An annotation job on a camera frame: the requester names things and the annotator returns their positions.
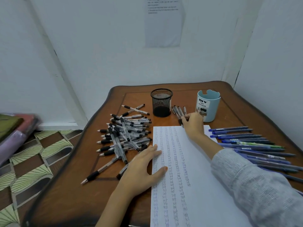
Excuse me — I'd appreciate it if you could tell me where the green folded cloth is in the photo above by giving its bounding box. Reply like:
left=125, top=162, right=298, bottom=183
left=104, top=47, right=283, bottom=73
left=0, top=114, right=24, bottom=141

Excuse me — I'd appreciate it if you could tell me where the green pen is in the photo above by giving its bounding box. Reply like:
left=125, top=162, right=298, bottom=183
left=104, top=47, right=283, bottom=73
left=236, top=141, right=286, bottom=149

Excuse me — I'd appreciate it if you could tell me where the printed paper notice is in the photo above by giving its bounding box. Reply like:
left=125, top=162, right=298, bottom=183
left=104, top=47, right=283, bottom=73
left=145, top=0, right=186, bottom=48

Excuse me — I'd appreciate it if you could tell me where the light blue pen holder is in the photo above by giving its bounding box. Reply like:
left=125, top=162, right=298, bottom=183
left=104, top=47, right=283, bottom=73
left=195, top=90, right=221, bottom=123

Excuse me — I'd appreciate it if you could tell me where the red folded cloth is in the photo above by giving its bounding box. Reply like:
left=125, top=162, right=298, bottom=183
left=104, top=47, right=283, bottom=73
left=13, top=113, right=42, bottom=141

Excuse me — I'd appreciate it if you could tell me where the white sheet with handwriting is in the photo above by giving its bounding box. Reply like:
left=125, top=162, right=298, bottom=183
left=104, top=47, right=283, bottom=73
left=150, top=125, right=251, bottom=227

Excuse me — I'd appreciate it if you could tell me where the person's left forearm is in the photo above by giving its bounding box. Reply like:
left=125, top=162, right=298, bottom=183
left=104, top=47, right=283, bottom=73
left=95, top=184, right=152, bottom=227

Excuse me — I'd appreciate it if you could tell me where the green brown patterned floor mat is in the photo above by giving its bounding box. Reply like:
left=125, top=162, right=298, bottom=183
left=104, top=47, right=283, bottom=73
left=0, top=129, right=84, bottom=227

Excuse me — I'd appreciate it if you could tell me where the pile of black clear pens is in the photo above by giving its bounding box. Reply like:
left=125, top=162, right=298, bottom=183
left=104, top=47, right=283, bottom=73
left=96, top=113, right=153, bottom=165

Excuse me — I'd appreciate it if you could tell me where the black mesh pen cup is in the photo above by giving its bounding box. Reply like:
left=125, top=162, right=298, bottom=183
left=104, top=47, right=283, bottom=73
left=151, top=88, right=173, bottom=117

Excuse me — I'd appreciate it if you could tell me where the person's left hand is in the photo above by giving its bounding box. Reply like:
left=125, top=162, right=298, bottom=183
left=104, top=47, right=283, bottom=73
left=118, top=144, right=168, bottom=195

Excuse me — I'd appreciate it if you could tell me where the person's right forearm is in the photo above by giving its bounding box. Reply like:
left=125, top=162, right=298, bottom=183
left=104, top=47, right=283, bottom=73
left=189, top=133, right=303, bottom=227

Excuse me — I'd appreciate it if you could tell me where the row of blue pens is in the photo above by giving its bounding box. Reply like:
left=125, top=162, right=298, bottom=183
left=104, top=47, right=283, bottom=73
left=208, top=126, right=303, bottom=185

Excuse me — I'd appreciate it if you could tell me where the person's right hand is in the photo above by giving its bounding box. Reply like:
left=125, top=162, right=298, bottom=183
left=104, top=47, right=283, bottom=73
left=181, top=112, right=205, bottom=140

